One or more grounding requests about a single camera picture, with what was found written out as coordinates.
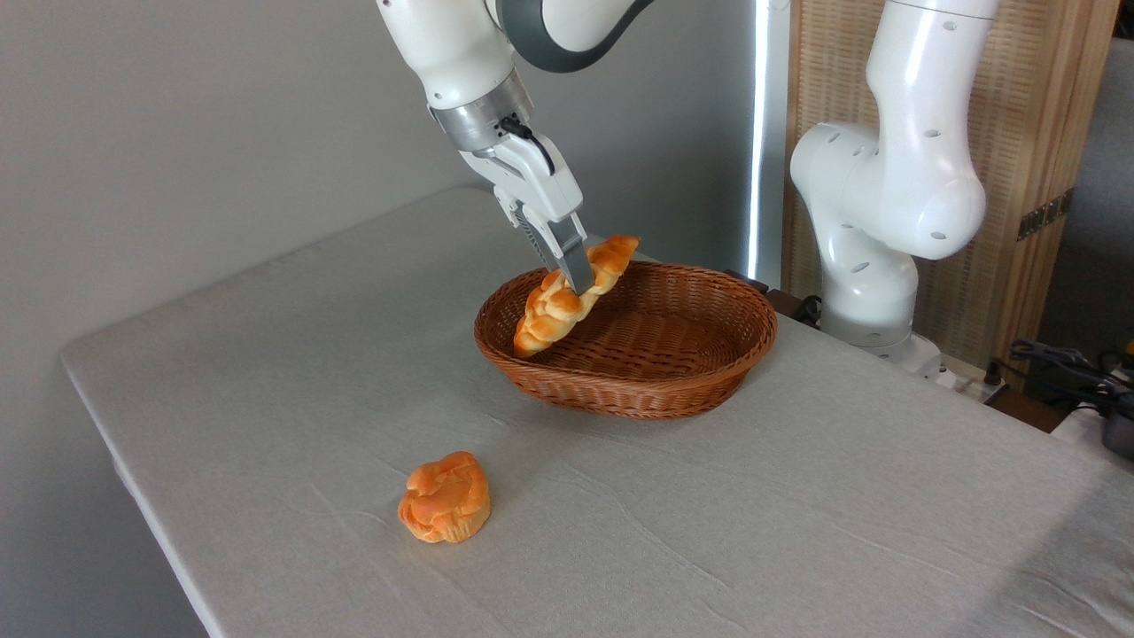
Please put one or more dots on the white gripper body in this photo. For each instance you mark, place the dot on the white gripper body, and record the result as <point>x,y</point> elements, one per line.
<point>540,186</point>

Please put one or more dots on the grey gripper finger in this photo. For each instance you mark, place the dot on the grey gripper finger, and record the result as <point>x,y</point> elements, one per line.
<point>532,239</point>
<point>574,261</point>

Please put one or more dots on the long braided bread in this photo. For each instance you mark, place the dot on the long braided bread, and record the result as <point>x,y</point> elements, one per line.
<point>554,310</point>

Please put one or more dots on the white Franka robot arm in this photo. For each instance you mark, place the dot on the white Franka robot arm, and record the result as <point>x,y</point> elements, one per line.
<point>912,177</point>

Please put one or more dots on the brown wicker basket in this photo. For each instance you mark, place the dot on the brown wicker basket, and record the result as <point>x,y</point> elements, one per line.
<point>656,381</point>

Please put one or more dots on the round orange bread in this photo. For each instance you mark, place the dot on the round orange bread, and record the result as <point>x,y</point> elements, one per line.
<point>446,501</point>

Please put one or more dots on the black table clamp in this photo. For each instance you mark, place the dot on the black table clamp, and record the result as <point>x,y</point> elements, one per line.
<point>784,301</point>

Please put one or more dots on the white vertical light strip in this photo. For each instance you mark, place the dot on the white vertical light strip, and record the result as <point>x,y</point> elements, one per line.
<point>760,133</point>

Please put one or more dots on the grey tablecloth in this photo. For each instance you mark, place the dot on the grey tablecloth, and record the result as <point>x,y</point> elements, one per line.
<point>709,532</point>

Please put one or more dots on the white power strip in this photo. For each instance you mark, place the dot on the white power strip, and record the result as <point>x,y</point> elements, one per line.
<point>961,379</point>

